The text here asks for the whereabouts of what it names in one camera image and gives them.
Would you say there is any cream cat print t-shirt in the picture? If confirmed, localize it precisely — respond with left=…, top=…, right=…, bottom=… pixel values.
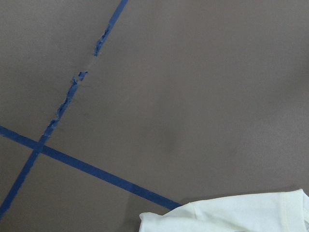
left=139, top=189, right=309, bottom=232

